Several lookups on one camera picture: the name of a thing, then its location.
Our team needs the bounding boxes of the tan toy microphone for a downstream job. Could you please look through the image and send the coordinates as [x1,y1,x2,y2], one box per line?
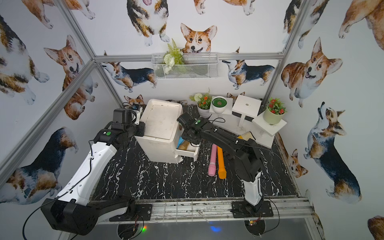
[178,141,190,151]

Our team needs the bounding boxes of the white three-drawer cabinet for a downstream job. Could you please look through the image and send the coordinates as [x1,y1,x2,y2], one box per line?
[136,99,199,164]

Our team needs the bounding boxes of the pink toy microphone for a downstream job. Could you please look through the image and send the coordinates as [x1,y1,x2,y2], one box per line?
[208,144,217,177]

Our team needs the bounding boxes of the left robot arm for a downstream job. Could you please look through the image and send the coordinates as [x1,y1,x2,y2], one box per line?
[41,122,145,236]

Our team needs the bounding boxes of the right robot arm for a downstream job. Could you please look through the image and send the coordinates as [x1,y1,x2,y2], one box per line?
[177,113,263,206]

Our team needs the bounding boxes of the blue toy microphone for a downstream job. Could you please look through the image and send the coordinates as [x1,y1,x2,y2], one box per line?
[177,137,185,149]

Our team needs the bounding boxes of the potted plant red white flowers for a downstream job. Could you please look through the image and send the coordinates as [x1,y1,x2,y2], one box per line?
[190,90,212,119]

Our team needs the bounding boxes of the white cup green inside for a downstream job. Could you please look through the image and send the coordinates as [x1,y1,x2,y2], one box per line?
[211,96,228,114]

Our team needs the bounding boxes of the white tiered display stand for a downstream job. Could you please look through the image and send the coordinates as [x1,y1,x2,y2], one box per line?
[209,96,287,149]

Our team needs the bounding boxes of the green fern with white flower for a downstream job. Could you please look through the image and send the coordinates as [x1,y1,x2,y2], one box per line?
[163,39,185,75]

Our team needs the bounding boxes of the green pot red flowers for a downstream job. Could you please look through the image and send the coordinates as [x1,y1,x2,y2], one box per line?
[263,98,287,125]

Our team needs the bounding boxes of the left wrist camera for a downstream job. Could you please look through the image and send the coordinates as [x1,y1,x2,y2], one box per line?
[112,104,143,125]

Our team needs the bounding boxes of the white wire wall basket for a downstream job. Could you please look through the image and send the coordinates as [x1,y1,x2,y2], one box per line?
[151,53,219,80]

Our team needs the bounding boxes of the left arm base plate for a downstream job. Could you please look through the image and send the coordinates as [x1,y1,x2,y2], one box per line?
[109,204,153,222]

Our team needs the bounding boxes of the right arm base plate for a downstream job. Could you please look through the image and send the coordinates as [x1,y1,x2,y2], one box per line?
[230,201,274,219]

